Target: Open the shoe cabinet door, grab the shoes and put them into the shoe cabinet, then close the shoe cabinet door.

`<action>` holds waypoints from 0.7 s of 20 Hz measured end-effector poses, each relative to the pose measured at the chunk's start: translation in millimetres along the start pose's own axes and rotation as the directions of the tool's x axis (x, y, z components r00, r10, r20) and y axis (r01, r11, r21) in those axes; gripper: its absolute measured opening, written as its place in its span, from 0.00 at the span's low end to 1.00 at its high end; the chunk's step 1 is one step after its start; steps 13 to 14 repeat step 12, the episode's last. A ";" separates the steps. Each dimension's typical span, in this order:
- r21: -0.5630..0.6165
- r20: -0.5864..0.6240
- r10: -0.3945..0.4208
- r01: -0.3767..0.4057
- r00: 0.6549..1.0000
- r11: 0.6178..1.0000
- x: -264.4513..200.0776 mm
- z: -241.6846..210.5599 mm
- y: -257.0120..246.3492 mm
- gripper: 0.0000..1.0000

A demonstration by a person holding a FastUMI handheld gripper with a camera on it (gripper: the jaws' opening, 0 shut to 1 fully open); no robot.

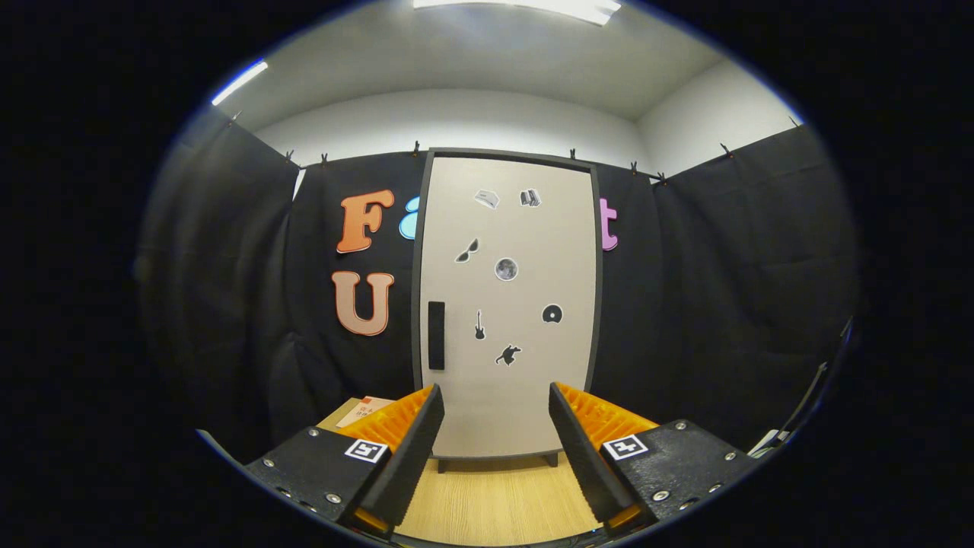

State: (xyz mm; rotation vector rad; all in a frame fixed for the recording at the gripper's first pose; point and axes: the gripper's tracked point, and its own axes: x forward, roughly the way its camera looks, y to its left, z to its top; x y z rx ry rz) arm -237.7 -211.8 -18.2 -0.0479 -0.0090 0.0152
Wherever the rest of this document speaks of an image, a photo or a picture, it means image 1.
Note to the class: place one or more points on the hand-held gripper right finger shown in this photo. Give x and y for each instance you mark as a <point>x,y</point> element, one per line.
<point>582,449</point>

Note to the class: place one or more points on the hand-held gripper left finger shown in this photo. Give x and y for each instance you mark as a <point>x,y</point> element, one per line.
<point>411,449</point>

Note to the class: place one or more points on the grey shoe cabinet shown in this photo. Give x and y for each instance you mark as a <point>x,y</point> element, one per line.
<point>415,304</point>

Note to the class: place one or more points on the stack of books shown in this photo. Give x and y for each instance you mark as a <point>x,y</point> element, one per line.
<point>364,411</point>

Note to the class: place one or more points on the black backdrop cloth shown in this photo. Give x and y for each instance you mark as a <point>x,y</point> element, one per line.
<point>700,304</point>

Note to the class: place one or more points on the black stand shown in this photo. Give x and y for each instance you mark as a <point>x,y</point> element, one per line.
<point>810,396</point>

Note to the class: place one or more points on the ceiling light strip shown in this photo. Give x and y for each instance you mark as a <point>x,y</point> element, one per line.
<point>240,82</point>

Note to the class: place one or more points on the ceiling light panel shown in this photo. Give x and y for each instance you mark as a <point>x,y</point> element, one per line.
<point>533,6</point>

